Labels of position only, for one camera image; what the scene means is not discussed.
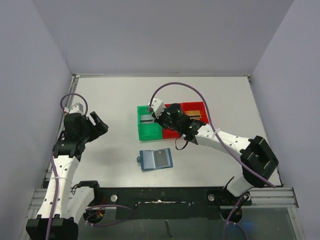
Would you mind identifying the gold card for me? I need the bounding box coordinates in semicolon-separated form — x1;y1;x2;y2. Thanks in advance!
185;110;202;119

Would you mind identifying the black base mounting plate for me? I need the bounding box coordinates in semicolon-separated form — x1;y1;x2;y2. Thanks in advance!
82;187;252;224

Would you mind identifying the red plastic bin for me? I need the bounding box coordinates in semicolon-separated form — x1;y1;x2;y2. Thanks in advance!
181;101;209;124
161;102;183;140

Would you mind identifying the aluminium frame rail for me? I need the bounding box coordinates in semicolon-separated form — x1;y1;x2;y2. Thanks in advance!
29;186;300;210

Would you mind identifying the silver VIP card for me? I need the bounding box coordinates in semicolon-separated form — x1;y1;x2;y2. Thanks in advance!
140;114;154;124

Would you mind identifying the dark grey card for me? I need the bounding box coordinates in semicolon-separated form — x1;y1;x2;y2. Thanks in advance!
154;149;168;168

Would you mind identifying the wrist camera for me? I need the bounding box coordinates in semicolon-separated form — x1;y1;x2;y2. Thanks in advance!
147;98;166;118
63;102;85;115

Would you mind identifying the blue leather card holder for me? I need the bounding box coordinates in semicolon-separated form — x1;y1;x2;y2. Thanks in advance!
136;148;174;172

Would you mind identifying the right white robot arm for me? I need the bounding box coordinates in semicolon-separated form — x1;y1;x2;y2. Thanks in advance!
151;110;279;197

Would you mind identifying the green plastic bin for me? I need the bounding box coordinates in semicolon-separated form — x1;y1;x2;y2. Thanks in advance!
137;105;163;142

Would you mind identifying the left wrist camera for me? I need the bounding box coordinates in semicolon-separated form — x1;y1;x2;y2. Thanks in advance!
63;102;85;115

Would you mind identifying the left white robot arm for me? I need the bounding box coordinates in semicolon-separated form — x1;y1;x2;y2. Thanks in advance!
25;111;109;240

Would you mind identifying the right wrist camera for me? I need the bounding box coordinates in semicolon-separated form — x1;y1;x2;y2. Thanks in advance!
147;98;166;118

